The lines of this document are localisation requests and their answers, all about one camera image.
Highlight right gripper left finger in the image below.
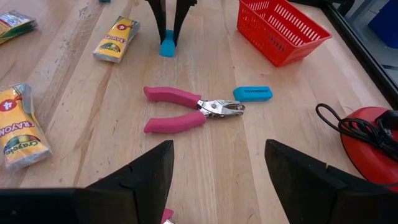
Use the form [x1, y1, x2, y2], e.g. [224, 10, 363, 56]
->
[85, 139, 175, 224]

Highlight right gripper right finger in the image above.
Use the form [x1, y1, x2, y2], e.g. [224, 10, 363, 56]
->
[264, 139, 354, 224]

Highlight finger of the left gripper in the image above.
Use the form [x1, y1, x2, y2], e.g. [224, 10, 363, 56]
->
[146, 0, 167, 45]
[172, 0, 198, 46]

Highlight pink-handled hole punch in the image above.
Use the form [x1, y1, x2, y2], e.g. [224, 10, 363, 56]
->
[143, 86, 246, 134]
[160, 208, 175, 224]

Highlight yellow crayon pack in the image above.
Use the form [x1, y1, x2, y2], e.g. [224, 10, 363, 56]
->
[0, 10, 39, 45]
[93, 16, 141, 64]
[0, 82, 53, 172]

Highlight red desk lamp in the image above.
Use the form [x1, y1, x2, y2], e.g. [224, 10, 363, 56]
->
[340, 106, 398, 193]

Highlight red plastic basket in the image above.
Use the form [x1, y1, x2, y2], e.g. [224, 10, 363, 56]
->
[236, 0, 333, 68]

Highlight blue storage bins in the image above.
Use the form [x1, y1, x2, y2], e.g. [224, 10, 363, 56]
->
[368, 0, 398, 49]

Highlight black lamp cord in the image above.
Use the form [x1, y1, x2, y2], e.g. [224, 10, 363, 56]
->
[315, 103, 398, 162]

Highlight black aluminium table frame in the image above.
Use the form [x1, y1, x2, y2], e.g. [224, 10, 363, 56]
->
[287, 0, 398, 110]

